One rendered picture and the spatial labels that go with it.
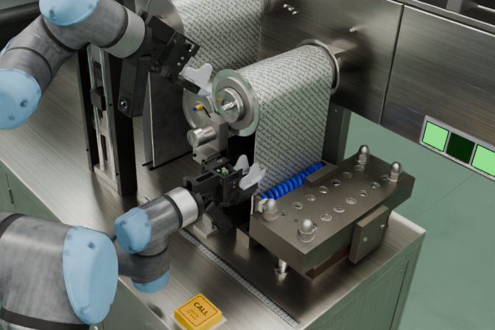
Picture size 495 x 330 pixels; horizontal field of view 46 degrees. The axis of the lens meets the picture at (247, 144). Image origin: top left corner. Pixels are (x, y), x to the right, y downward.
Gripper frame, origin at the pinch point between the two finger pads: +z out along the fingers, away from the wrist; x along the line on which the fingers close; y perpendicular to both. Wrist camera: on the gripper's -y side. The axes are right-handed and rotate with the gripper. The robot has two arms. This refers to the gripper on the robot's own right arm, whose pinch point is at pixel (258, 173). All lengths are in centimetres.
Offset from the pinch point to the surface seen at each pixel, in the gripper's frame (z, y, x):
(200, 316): -26.1, -16.6, -11.4
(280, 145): 5.9, 5.1, -0.2
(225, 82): -3.2, 20.1, 8.3
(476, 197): 182, -109, 15
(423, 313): 93, -109, -10
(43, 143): -19, -19, 69
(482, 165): 29.7, 8.1, -35.6
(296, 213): 1.8, -6.0, -10.3
